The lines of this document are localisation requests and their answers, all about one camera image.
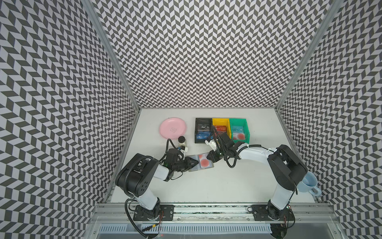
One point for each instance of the grey card holder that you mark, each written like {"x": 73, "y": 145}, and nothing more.
{"x": 197, "y": 167}

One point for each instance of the green bin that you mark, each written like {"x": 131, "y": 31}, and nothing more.
{"x": 239, "y": 130}

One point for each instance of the black bin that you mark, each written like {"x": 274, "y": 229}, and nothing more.
{"x": 203, "y": 129}

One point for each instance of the pink plate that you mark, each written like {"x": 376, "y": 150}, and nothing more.
{"x": 172, "y": 128}

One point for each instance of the pink card in holder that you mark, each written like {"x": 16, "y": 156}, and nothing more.
{"x": 204, "y": 161}

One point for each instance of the yellow bin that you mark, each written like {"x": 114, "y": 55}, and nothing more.
{"x": 222, "y": 125}

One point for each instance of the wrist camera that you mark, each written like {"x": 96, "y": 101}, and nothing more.
{"x": 212, "y": 144}
{"x": 183, "y": 150}

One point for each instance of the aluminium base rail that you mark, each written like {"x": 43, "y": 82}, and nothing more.
{"x": 212, "y": 218}

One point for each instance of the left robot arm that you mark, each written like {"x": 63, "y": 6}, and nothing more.
{"x": 135, "y": 177}

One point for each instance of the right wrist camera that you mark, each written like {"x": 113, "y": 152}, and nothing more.
{"x": 212, "y": 144}

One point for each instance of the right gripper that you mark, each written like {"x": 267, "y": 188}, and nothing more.
{"x": 219, "y": 152}

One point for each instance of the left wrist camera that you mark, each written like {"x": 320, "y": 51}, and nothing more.
{"x": 183, "y": 150}

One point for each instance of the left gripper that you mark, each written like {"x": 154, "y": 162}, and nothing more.
{"x": 189, "y": 161}

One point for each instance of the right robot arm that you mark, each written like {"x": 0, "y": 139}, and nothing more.
{"x": 286, "y": 166}

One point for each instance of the light blue mug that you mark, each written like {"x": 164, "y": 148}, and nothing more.
{"x": 309, "y": 184}

